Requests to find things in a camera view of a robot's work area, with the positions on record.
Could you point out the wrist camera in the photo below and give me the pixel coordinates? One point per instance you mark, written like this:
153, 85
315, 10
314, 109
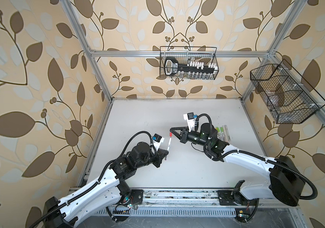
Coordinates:
157, 141
190, 118

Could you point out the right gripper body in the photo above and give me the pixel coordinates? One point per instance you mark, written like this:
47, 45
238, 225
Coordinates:
193, 137

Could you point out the side wire basket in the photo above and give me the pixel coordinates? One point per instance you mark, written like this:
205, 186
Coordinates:
288, 95

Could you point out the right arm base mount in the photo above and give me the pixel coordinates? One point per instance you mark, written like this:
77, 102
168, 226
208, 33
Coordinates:
231, 198

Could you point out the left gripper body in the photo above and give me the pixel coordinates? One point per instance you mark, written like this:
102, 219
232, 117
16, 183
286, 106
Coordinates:
149, 159

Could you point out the white marker pink tip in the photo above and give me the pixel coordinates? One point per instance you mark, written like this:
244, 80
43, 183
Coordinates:
227, 134

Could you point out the aluminium cage frame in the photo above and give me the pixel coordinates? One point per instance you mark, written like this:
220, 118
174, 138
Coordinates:
269, 54

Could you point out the white marker orange tip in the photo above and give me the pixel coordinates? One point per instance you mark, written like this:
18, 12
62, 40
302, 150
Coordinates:
225, 133

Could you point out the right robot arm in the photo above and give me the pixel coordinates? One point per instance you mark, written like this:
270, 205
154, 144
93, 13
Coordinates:
283, 181

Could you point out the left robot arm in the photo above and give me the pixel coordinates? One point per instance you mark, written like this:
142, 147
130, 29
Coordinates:
106, 190

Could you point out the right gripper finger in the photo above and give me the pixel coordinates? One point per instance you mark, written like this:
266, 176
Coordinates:
174, 129
177, 134

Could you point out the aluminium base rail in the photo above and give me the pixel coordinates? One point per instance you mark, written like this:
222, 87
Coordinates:
155, 197

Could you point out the back wire basket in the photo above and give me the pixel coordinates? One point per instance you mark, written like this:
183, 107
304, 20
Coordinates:
200, 54

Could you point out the black white tool in basket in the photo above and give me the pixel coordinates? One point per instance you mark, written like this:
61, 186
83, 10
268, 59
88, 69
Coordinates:
172, 66

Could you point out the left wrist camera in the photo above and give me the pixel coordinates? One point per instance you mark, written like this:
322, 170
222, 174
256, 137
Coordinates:
157, 141

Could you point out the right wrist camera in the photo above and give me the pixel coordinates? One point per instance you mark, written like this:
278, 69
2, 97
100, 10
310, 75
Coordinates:
190, 118

